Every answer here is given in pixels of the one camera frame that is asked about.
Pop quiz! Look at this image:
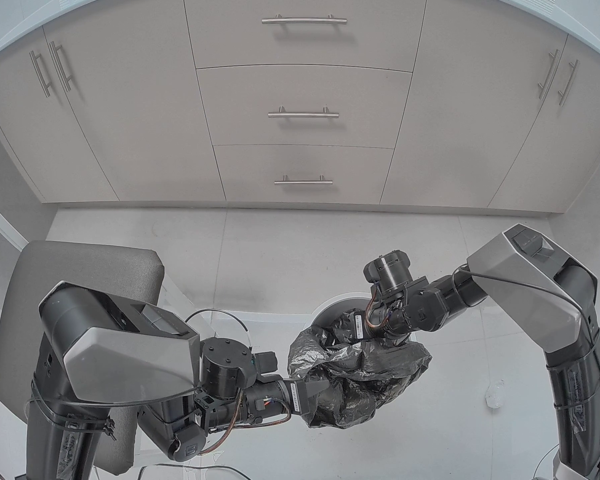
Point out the black cable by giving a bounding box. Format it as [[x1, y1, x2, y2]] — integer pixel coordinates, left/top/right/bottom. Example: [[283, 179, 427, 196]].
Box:
[[454, 264, 600, 374], [27, 309, 255, 419]]

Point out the white trash bin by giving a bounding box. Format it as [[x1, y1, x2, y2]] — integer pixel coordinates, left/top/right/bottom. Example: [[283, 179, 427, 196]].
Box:
[[311, 293, 376, 330]]

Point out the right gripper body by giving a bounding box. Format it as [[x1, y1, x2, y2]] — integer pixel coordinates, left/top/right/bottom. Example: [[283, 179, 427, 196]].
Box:
[[351, 307, 399, 344]]

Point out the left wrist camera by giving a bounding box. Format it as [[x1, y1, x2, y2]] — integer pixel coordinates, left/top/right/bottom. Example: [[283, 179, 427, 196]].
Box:
[[252, 350, 279, 382]]

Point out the grey padded chair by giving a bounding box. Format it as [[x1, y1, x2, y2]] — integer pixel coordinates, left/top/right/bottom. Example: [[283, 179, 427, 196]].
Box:
[[0, 175, 167, 475]]

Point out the beige cabinet with drawers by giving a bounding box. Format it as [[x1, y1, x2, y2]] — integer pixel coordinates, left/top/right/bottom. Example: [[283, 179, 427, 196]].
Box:
[[0, 0, 600, 215]]

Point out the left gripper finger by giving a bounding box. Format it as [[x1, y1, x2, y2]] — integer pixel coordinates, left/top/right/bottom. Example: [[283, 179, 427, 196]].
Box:
[[305, 378, 332, 401]]

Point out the black plastic bag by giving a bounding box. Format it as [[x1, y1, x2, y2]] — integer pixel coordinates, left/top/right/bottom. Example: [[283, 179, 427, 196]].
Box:
[[287, 308, 433, 429]]

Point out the white paper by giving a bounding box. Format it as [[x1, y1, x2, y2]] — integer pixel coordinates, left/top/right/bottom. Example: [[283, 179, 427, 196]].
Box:
[[485, 380, 507, 412]]

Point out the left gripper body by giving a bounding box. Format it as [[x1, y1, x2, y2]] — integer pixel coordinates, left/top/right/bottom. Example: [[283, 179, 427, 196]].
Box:
[[245, 379, 312, 419]]

